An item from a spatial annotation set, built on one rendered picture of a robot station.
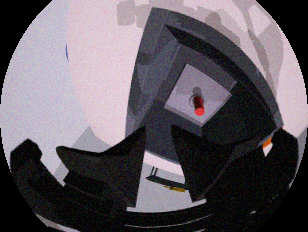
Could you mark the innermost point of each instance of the dark red peg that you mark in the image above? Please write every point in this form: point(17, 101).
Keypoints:
point(198, 106)

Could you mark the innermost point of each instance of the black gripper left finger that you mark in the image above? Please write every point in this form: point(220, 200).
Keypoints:
point(120, 166)

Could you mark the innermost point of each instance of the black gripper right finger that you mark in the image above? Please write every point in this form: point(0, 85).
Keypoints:
point(203, 162)

